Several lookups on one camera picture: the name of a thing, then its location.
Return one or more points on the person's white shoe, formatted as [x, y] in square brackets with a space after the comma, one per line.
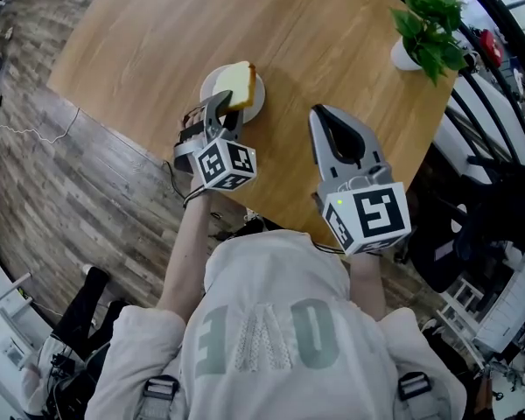
[86, 269]
[429, 324]

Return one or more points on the white slatted shelf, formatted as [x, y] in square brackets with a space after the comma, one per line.
[507, 309]

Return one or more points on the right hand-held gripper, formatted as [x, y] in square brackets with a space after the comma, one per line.
[378, 217]

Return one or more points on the white plate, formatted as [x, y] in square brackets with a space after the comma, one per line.
[256, 103]

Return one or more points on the bread slice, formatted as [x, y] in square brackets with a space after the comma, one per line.
[236, 81]

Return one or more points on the potted green plant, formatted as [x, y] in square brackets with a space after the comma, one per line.
[429, 29]

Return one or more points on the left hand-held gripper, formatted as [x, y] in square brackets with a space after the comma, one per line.
[221, 164]

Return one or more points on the person's white shirt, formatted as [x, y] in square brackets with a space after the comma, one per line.
[280, 344]

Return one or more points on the person's black trousers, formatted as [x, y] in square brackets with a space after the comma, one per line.
[87, 309]

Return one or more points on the person's left hand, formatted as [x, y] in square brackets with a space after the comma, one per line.
[194, 118]

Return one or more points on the person's left forearm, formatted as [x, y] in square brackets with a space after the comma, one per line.
[186, 256]

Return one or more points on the person's right forearm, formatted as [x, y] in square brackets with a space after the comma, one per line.
[367, 287]

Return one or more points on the black metal railing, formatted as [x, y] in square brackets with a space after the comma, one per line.
[499, 37]

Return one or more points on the black office chair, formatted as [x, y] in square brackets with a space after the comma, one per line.
[485, 226]

